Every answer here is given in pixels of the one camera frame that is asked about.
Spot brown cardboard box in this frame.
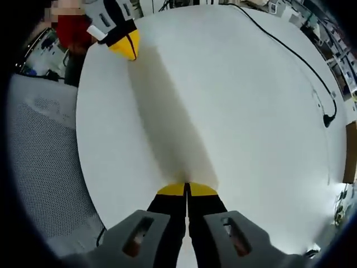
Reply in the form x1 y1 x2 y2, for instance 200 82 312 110
342 120 357 184

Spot thick black power cable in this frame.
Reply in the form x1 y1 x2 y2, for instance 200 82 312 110
239 4 338 128

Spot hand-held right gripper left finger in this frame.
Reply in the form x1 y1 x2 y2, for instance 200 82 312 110
96 182 187 268

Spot grey mesh office chair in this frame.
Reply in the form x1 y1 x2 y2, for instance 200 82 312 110
7 74 108 253

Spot cluttered metal rack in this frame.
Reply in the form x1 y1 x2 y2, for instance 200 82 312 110
302 0 357 98

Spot green leafy plant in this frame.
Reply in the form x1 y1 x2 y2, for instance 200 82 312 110
332 184 351 226

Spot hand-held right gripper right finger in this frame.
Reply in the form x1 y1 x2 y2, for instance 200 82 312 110
186 182 282 268

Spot person's red garment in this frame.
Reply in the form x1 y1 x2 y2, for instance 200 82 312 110
56 14 93 48

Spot small white tube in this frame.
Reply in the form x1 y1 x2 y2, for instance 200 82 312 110
86 25 109 42

